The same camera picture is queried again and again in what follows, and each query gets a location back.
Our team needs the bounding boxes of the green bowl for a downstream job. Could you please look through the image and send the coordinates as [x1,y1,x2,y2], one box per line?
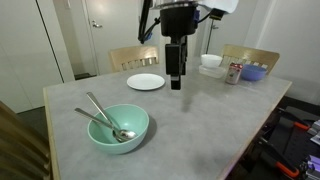
[86,103,150,156]

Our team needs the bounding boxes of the white small bowl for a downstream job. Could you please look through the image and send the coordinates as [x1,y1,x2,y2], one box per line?
[200,53,223,69]

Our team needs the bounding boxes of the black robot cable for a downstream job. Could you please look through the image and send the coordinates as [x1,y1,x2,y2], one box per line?
[137,0,162,45]

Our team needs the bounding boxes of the wooden chair with slatted back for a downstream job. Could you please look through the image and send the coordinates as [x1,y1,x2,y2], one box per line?
[220,44,281,75]
[108,45,160,73]

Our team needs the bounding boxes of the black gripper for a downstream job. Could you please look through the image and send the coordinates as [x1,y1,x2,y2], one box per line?
[164,35,188,91]

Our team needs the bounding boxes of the clear plastic container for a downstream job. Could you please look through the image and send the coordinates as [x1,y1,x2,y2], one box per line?
[198,64,227,80]

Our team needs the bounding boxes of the white door with dark frame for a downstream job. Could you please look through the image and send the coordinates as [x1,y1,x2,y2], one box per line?
[205,9,258,57]

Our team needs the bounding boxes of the black and orange clamp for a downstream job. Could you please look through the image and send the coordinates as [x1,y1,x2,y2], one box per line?
[278,108,312,132]
[258,136,301,179]

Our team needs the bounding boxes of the silver door handle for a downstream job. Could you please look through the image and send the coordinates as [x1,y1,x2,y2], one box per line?
[91,20,104,30]

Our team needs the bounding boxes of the white round plate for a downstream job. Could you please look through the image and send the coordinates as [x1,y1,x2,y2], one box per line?
[126,73,166,92]

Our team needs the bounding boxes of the silver metal spoon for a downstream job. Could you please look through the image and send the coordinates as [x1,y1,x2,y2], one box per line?
[73,107,138,141]

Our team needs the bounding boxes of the dark wooden chair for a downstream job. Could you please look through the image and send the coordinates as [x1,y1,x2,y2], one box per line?
[0,100,54,180]

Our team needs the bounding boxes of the blue bowl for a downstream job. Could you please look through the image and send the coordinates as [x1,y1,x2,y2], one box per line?
[239,63,268,82]

